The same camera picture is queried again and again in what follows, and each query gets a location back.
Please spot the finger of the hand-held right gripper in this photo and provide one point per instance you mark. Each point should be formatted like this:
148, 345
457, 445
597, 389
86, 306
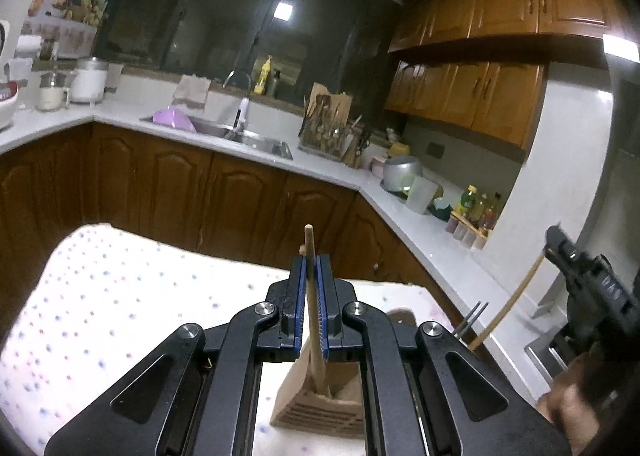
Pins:
562, 248

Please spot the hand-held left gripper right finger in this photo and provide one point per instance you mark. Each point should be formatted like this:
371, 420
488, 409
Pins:
324, 316

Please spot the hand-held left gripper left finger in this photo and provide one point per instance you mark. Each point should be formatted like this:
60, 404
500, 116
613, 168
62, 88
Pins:
298, 316

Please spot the wooden chopstick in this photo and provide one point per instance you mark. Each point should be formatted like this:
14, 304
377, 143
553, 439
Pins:
507, 301
312, 286

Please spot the wooden utensil holder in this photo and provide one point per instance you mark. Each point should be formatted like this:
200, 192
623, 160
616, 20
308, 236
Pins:
320, 408

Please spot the metal fork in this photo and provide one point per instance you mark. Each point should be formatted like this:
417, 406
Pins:
470, 320

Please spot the dish rack with wooden utensils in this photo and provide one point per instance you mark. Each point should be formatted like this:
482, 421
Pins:
327, 126

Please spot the person's right hand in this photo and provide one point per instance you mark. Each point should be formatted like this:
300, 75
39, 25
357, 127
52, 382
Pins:
570, 401

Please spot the amber oil bottle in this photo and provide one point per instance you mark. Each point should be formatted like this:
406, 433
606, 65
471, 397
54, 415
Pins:
490, 216

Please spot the gas stove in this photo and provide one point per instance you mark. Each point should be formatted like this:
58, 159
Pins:
547, 358

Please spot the row of pink spice jars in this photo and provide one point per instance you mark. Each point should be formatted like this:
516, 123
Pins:
467, 233

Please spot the green capped beverage bottle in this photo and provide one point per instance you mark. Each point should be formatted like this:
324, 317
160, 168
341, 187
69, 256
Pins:
467, 201

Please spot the translucent plastic cup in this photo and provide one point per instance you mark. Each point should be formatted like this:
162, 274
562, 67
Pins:
420, 196

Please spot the wooden lower cabinets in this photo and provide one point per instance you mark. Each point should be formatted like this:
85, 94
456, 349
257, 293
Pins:
200, 196

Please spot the wooden cabinets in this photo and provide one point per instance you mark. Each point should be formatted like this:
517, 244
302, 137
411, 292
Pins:
200, 196
500, 36

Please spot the upturned metal pot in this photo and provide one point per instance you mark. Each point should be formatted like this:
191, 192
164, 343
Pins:
402, 173

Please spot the steel kitchen sink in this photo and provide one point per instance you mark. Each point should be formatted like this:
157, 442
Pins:
250, 141

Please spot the floral white tablecloth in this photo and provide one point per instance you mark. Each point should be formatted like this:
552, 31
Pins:
100, 296

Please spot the chrome kitchen faucet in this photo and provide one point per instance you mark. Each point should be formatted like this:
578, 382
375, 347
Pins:
242, 111

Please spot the wooden upper cabinets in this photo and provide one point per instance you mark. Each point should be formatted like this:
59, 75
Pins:
500, 36

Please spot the dark slim bottle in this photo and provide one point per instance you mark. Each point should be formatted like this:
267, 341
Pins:
275, 83

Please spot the purple plastic basin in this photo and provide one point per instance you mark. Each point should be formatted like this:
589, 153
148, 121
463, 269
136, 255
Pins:
172, 118

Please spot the yellow dish soap bottle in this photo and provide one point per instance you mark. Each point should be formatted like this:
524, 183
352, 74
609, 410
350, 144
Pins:
262, 78

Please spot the pink hanging towel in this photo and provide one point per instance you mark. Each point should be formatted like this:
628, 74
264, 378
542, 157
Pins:
192, 93

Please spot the dark kitchen window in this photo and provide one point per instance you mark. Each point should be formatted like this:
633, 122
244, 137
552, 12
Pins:
225, 21

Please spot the white cooker with steel lid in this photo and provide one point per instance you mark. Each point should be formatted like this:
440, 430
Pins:
90, 81

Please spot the small white stew pot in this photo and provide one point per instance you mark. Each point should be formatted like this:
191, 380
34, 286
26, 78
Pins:
52, 93

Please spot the white rice cooker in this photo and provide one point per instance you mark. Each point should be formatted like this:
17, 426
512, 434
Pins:
6, 86

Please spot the paper towel roll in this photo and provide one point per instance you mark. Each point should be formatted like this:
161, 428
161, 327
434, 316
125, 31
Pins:
28, 47

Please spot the dark wall socket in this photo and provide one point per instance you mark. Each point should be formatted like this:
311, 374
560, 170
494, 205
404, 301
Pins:
435, 151

